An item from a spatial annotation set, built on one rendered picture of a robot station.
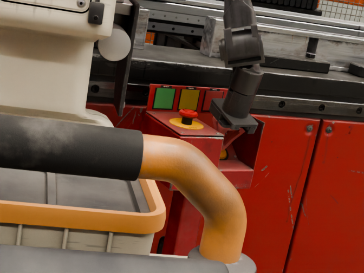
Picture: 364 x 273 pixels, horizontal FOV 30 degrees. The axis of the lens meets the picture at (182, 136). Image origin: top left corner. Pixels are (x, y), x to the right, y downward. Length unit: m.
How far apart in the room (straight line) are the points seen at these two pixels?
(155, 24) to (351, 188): 0.70
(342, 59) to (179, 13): 0.47
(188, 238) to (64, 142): 1.06
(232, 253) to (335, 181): 1.38
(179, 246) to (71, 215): 0.98
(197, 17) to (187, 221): 0.70
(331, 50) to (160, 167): 1.45
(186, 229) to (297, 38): 0.63
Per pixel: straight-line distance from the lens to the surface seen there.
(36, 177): 0.64
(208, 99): 1.52
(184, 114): 1.38
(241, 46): 1.34
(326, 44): 1.89
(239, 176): 1.44
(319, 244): 1.95
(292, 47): 1.83
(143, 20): 1.63
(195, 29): 1.97
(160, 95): 1.45
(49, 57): 0.83
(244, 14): 1.34
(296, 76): 1.70
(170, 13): 1.93
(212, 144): 1.37
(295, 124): 1.74
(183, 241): 1.50
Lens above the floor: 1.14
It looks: 16 degrees down
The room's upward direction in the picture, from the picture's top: 11 degrees clockwise
